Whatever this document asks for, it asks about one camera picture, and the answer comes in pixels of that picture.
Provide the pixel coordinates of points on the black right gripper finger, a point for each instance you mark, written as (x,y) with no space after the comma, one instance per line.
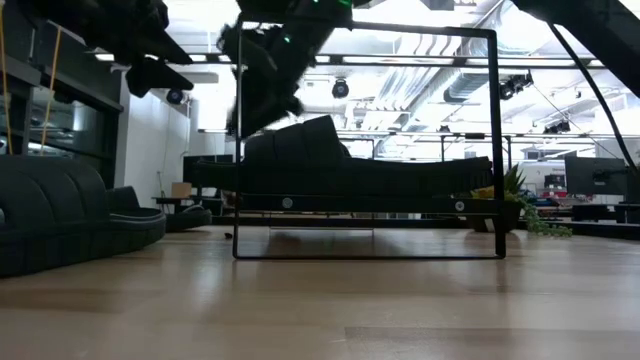
(245,45)
(260,105)

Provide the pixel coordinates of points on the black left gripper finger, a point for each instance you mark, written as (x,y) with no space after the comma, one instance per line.
(155,77)
(160,50)

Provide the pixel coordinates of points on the black metal frame shelf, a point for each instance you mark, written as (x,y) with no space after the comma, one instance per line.
(370,205)

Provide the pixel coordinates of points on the black round ceiling spotlight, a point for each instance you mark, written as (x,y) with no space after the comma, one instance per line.
(175,96)
(340,89)

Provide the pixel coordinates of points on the dark computer monitor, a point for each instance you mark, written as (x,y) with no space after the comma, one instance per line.
(205,165)
(595,175)

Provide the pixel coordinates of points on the long linear ceiling light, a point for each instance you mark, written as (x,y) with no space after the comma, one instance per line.
(400,59)

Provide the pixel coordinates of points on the brown cardboard box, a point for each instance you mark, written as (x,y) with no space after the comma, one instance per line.
(181,190)

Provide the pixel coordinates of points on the dark side desk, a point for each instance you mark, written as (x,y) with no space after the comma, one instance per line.
(170,200)

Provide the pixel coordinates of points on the black track light cluster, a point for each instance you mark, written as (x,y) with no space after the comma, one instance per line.
(515,85)
(556,127)

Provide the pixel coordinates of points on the potted succulent plant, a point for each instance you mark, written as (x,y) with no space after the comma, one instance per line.
(542,225)

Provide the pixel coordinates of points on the dark office desk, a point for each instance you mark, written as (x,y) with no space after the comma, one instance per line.
(595,212)

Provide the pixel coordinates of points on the silver ventilation duct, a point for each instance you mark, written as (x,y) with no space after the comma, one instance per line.
(465,87)

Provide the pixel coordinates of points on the black table border rail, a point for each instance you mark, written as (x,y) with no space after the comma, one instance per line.
(600,230)

